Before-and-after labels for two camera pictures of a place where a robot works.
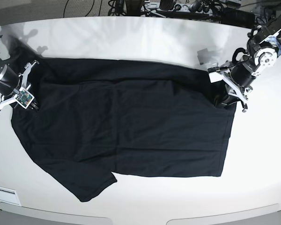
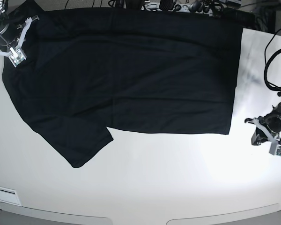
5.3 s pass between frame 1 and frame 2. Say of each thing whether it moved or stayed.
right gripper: moved
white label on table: stayed
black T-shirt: moved
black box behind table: stayed
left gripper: moved
